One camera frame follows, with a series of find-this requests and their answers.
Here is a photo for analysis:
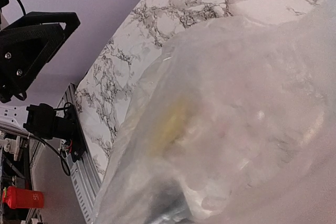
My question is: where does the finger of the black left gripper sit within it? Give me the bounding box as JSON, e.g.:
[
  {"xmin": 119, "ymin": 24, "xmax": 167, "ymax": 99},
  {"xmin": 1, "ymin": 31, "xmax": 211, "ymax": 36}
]
[{"xmin": 1, "ymin": 12, "xmax": 80, "ymax": 103}]

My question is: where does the clear zip top bag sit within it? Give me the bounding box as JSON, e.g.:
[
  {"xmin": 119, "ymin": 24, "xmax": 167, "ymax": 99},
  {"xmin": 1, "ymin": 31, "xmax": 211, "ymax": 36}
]
[{"xmin": 94, "ymin": 0, "xmax": 335, "ymax": 223}]

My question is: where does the small yellow fake corn cob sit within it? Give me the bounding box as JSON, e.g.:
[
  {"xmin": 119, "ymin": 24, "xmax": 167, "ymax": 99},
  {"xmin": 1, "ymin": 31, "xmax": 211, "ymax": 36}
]
[{"xmin": 152, "ymin": 98, "xmax": 192, "ymax": 154}]

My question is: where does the red cylindrical bottle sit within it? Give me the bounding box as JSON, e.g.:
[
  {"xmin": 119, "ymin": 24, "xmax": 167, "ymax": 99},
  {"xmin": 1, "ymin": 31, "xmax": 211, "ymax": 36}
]
[{"xmin": 2, "ymin": 186, "xmax": 44, "ymax": 209}]

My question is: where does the aluminium front rail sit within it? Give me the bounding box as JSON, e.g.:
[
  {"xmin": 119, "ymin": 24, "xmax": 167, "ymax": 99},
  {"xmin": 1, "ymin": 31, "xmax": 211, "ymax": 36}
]
[{"xmin": 60, "ymin": 82, "xmax": 103, "ymax": 224}]

